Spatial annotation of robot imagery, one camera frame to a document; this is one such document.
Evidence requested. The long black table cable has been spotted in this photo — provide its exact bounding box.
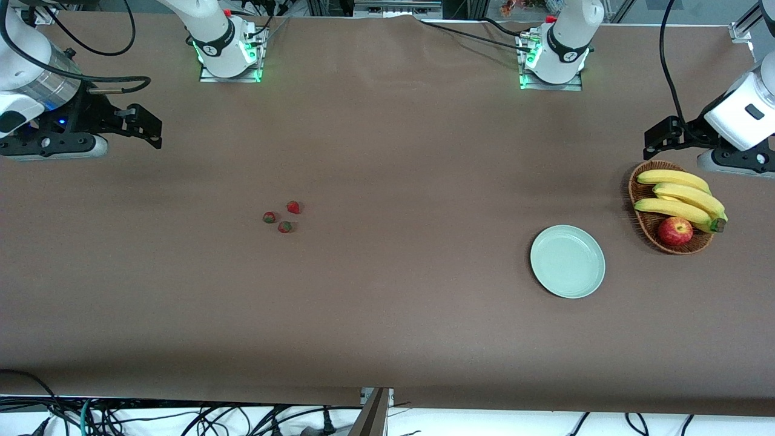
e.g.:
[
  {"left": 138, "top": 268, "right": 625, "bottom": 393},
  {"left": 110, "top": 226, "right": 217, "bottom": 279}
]
[{"left": 418, "top": 20, "right": 535, "bottom": 54}]

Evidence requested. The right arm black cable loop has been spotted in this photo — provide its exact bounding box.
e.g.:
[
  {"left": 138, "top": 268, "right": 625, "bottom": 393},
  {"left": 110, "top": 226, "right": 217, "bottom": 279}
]
[{"left": 36, "top": 0, "right": 137, "bottom": 57}]

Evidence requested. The black floor cable loop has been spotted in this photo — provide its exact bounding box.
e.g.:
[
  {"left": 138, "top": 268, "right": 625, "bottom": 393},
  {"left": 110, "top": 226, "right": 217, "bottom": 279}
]
[{"left": 0, "top": 368, "right": 64, "bottom": 428}]

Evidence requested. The grey power strip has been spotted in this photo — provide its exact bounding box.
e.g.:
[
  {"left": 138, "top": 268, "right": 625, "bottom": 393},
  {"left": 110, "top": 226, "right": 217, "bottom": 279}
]
[{"left": 354, "top": 0, "right": 443, "bottom": 19}]

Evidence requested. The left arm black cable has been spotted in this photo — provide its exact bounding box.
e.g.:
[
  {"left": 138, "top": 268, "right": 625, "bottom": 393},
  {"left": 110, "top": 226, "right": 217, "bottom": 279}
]
[{"left": 659, "top": 0, "right": 721, "bottom": 147}]

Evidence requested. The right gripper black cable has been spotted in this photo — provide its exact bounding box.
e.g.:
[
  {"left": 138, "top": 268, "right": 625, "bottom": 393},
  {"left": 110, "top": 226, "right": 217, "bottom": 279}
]
[{"left": 0, "top": 18, "right": 153, "bottom": 95}]

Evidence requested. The brown table cover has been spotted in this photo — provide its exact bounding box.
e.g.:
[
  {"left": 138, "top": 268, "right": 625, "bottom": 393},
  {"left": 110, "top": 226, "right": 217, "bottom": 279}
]
[{"left": 0, "top": 12, "right": 775, "bottom": 418}]

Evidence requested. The brown wicker basket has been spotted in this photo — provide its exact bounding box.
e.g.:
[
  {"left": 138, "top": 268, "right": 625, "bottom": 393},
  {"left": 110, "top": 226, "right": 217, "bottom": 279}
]
[{"left": 628, "top": 160, "right": 715, "bottom": 256}]

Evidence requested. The pale green round plate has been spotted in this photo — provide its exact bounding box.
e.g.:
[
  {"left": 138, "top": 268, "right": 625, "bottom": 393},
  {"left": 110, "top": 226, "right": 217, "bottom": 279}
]
[{"left": 530, "top": 225, "right": 606, "bottom": 299}]

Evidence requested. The aluminium frame post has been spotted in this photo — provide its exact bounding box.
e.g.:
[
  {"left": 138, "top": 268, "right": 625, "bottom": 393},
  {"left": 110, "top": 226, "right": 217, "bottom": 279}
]
[{"left": 349, "top": 387, "right": 395, "bottom": 436}]

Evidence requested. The red apple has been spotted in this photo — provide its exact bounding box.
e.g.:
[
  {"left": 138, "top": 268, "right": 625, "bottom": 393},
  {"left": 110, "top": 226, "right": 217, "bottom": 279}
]
[{"left": 658, "top": 217, "right": 694, "bottom": 247}]

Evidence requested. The short black table cable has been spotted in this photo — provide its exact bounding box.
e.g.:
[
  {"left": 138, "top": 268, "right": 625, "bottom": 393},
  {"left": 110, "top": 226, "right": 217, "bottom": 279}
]
[{"left": 481, "top": 16, "right": 535, "bottom": 38}]

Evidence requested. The yellow banana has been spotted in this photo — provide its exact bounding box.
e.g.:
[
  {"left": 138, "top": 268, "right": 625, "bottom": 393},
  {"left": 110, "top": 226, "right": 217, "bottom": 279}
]
[
  {"left": 633, "top": 197, "right": 727, "bottom": 234},
  {"left": 652, "top": 182, "right": 728, "bottom": 222},
  {"left": 636, "top": 170, "right": 713, "bottom": 196}
]

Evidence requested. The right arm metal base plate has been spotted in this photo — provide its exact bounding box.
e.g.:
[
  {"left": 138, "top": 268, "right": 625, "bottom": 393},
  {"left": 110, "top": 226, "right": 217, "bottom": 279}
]
[{"left": 198, "top": 24, "right": 265, "bottom": 84}]

